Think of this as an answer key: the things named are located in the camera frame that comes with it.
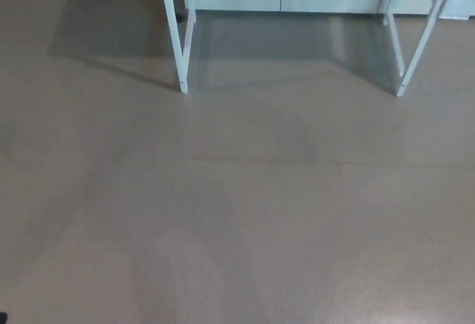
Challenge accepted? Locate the white metal table leg frame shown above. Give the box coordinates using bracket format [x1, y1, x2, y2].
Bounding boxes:
[380, 0, 461, 98]
[157, 0, 197, 93]

